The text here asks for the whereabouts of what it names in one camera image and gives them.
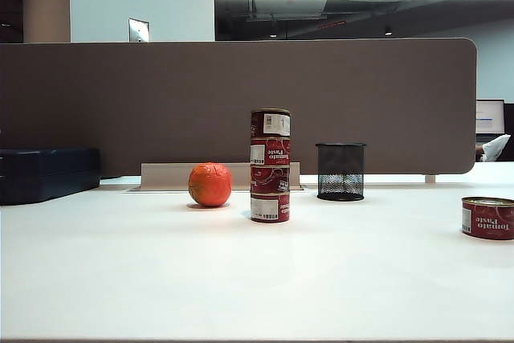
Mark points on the brown desk partition panel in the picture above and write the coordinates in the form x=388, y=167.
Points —
x=160, y=98

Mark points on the orange ball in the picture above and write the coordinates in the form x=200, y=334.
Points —
x=210, y=184

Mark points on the computer monitor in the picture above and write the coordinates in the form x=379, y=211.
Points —
x=490, y=116

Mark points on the person in white shirt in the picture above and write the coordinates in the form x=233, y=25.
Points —
x=495, y=147

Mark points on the dark blue box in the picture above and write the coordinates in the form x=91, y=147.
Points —
x=44, y=174

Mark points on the black ceiling spotlight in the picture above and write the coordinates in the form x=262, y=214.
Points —
x=388, y=31

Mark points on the black mesh pen holder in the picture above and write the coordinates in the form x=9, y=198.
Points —
x=340, y=170

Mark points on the metal wall plate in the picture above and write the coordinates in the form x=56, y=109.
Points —
x=139, y=30

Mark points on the red tomato paste can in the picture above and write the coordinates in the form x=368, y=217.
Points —
x=269, y=179
x=270, y=151
x=270, y=122
x=269, y=208
x=488, y=218

